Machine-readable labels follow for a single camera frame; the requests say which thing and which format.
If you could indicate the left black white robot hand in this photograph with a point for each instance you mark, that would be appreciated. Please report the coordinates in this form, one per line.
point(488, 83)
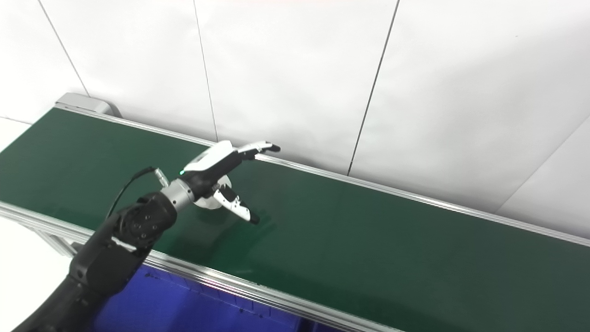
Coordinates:
point(214, 161)

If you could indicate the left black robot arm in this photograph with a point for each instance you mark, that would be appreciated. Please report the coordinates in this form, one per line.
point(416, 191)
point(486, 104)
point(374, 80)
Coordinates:
point(110, 258)

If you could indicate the grey conveyor end cap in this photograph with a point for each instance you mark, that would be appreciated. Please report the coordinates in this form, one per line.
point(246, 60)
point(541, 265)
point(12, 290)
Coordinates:
point(87, 102)

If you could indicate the green conveyor belt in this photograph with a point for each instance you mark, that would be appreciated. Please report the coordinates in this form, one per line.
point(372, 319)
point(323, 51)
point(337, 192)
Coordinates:
point(368, 240)
point(221, 276)

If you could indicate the blue plastic bin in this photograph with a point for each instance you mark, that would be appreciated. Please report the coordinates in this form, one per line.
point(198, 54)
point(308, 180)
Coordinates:
point(175, 306)

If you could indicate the white round plastic part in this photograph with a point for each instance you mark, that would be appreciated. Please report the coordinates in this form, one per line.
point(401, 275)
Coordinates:
point(209, 200)

